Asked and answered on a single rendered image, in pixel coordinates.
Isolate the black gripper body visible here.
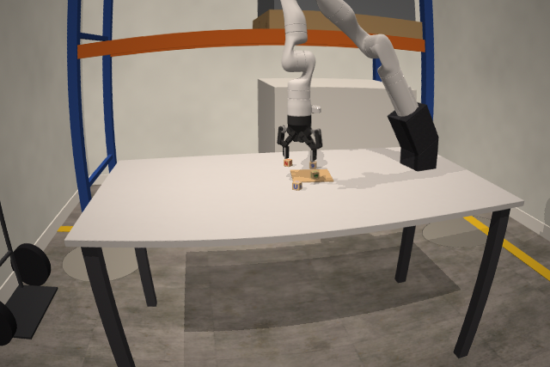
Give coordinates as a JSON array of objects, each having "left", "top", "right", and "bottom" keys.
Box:
[{"left": 286, "top": 114, "right": 312, "bottom": 143}]

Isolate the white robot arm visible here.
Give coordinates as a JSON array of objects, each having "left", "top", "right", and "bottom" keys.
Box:
[{"left": 280, "top": 0, "right": 419, "bottom": 117}]

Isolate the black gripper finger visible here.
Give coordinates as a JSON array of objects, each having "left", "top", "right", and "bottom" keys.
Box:
[
  {"left": 299, "top": 129, "right": 322, "bottom": 162},
  {"left": 277, "top": 125, "right": 296, "bottom": 159}
]

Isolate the tan square mat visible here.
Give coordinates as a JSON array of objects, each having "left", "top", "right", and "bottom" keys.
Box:
[{"left": 290, "top": 169, "right": 333, "bottom": 182}]

